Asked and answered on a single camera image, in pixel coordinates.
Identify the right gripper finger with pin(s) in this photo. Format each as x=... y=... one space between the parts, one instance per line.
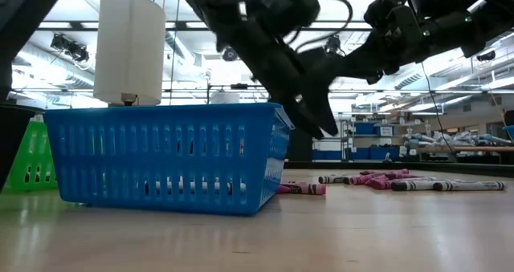
x=341 y=65

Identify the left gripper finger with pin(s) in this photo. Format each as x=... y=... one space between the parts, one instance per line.
x=303 y=119
x=319 y=99

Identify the blue plastic basket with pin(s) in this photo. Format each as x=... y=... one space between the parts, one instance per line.
x=510 y=132
x=160 y=119

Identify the black plastic basket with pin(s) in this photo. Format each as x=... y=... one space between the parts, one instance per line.
x=12 y=143

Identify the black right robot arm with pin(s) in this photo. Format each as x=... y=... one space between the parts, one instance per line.
x=482 y=7

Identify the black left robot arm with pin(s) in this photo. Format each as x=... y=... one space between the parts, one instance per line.
x=24 y=7

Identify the black panel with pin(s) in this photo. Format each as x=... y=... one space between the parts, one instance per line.
x=299 y=147

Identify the blue storage bin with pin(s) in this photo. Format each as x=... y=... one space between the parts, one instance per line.
x=365 y=128
x=373 y=153
x=327 y=155

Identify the white bucket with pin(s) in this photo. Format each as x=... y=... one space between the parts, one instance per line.
x=225 y=98

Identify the light pink crayon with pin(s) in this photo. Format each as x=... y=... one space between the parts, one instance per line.
x=305 y=189

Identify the grey plastic-wrapped items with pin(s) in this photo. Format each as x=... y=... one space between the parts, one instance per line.
x=462 y=139

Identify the wooden workbench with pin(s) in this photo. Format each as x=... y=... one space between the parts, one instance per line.
x=474 y=148

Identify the white cylinder table lamp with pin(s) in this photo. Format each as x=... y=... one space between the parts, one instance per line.
x=128 y=47

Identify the black overhead rig beam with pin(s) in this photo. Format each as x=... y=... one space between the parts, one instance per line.
x=76 y=25

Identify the green plastic basket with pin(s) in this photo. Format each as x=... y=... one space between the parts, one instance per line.
x=40 y=159

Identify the black ceiling-mounted camera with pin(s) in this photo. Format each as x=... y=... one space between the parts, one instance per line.
x=332 y=45
x=486 y=56
x=76 y=53
x=229 y=55

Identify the silver ventilation duct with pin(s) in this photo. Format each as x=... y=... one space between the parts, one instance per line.
x=40 y=69
x=407 y=81

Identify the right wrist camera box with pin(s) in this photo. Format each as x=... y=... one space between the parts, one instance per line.
x=395 y=15

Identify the black aluminium table frame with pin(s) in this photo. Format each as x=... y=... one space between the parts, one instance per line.
x=401 y=167

